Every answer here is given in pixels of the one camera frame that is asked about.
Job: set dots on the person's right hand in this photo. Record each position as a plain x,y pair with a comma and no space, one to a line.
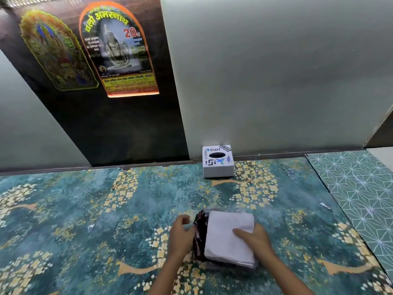
261,242

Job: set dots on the person's left hand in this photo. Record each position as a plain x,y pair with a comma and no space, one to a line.
179,238

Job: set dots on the person's right thumb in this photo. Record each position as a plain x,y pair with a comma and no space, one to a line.
242,234

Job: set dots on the person's left fingers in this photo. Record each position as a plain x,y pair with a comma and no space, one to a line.
183,219

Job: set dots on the stack of white paper napkins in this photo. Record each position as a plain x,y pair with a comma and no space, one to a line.
225,239

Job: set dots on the black plastic napkin packet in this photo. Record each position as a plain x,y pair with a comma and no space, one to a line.
200,239

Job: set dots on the person's right forearm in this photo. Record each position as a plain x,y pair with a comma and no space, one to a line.
284,276

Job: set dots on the person's left forearm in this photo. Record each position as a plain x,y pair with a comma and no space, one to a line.
167,278

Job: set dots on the white stickered tissue box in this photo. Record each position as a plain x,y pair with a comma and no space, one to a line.
218,168

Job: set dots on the small white paper scrap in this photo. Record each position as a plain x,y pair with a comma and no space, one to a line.
325,206

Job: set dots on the teal floral table cover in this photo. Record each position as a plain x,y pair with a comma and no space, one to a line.
92,218

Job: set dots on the dark brown wooden panel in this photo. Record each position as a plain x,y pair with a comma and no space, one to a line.
122,125
382,135

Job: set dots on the green geometric patterned mat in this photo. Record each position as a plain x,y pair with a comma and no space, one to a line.
359,187

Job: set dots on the orange arched statue poster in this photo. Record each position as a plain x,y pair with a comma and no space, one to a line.
118,52

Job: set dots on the green yellow arched poster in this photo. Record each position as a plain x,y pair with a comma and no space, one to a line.
58,50

